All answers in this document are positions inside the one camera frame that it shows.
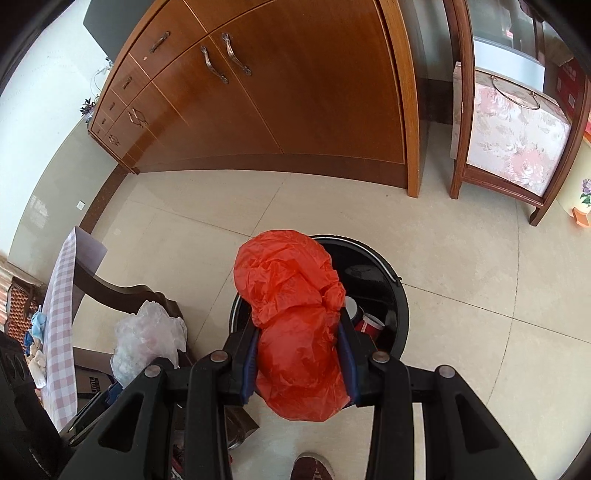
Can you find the cardboard box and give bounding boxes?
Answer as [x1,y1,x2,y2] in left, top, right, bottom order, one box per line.
[74,360,116,398]

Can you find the red paper cup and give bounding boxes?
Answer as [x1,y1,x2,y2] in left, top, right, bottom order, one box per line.
[355,313,386,347]

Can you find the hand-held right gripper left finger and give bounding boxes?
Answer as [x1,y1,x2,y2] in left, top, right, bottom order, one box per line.
[58,318,260,480]

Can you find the red printed box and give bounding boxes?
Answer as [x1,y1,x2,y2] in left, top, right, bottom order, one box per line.
[554,58,591,121]

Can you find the carved wooden shelf stand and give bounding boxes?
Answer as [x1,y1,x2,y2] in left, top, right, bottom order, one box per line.
[450,0,591,227]

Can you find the black flat television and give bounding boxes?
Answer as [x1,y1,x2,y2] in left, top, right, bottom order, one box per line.
[83,0,134,61]

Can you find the black round trash bin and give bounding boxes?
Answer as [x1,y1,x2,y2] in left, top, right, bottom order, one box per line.
[228,234,410,361]

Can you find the long wooden sideboard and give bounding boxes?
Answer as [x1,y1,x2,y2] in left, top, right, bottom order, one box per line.
[88,0,421,198]

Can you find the white pot with purple flower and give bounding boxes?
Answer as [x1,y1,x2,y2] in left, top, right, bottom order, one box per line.
[556,178,591,227]

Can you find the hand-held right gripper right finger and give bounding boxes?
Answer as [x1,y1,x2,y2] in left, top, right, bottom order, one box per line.
[337,309,539,480]

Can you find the pink checked tablecloth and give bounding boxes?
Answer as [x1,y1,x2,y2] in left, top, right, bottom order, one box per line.
[34,226,108,432]

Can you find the red plastic bag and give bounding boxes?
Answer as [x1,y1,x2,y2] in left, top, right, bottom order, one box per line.
[233,230,354,422]

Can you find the floral storage bag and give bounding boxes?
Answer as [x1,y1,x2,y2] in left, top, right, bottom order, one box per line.
[466,67,573,199]

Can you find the dark red sneaker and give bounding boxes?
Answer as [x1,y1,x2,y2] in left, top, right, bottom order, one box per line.
[292,452,335,480]

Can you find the wooden quilted sofa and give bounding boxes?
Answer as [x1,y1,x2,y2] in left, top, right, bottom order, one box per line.
[0,277,47,342]

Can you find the beige crumpled tissue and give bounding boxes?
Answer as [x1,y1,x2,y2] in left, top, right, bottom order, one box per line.
[27,348,48,388]

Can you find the light blue face mask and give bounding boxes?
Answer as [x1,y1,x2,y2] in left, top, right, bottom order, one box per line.
[30,310,48,344]

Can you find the white plastic bag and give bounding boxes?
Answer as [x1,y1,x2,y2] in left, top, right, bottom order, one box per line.
[110,300,188,388]

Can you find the wooden chair checkered cushion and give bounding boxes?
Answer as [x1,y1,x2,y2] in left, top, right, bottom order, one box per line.
[74,263,195,370]

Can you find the white cable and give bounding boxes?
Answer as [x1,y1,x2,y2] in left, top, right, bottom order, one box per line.
[92,58,114,88]

